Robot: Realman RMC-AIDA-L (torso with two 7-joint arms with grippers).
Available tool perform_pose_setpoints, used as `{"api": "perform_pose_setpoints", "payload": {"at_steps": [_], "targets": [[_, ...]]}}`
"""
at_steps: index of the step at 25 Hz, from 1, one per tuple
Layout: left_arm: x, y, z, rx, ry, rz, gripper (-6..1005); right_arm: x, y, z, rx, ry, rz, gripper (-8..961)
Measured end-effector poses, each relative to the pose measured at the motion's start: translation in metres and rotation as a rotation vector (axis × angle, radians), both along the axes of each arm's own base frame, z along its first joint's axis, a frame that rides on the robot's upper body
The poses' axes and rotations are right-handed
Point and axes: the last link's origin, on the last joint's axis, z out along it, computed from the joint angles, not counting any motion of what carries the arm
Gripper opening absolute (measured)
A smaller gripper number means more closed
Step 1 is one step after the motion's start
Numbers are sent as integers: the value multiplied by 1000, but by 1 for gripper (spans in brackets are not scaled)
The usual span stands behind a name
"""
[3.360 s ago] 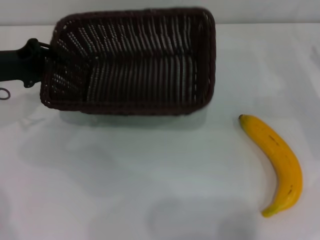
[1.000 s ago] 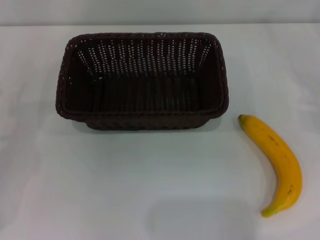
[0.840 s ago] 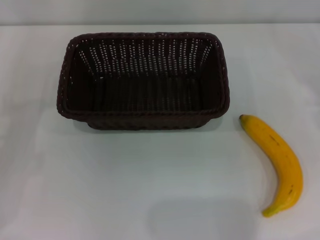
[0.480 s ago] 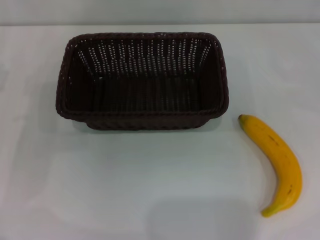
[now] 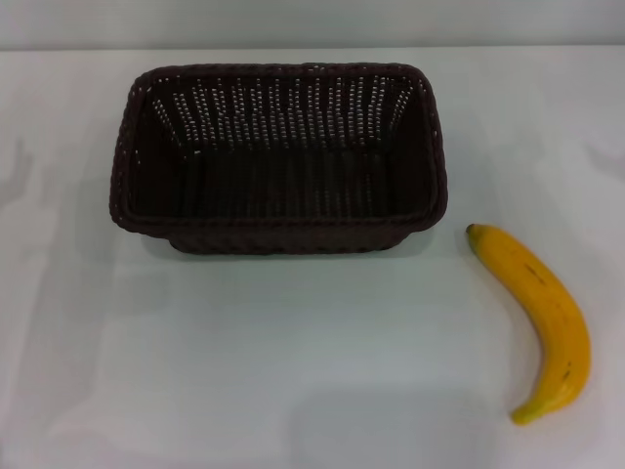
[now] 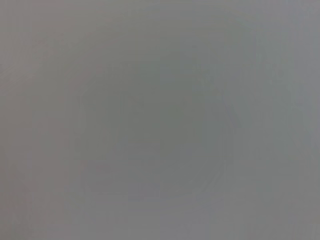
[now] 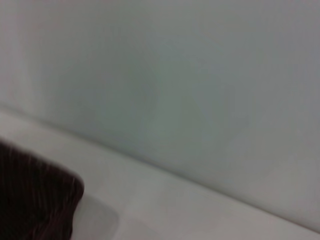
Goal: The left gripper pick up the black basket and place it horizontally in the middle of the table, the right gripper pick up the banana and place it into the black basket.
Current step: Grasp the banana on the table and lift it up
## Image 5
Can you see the dark brown woven basket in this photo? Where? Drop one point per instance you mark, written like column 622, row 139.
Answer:
column 293, row 195

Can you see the yellow banana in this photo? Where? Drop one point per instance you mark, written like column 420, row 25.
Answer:
column 547, row 298

